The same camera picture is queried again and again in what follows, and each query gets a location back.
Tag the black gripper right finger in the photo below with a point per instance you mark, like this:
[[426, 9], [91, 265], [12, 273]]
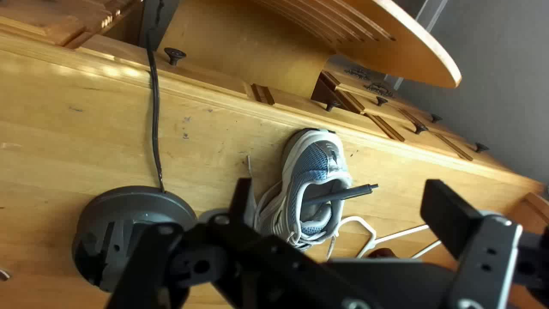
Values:
[[452, 220]]

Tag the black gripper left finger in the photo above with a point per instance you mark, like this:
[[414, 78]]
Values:
[[241, 200]]

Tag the black pen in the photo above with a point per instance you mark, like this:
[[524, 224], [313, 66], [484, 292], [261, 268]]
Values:
[[344, 193]]

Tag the black desk lamp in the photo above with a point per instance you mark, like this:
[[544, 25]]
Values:
[[126, 220]]

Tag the wooden roll-top desk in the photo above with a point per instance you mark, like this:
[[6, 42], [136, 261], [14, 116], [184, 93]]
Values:
[[86, 126]]

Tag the blue grey sneaker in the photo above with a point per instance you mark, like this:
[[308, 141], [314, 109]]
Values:
[[311, 165]]

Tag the black drawer knob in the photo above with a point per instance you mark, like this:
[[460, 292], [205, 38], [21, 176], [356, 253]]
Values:
[[174, 55]]

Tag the wooden chair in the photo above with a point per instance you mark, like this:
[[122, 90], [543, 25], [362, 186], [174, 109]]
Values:
[[400, 40]]

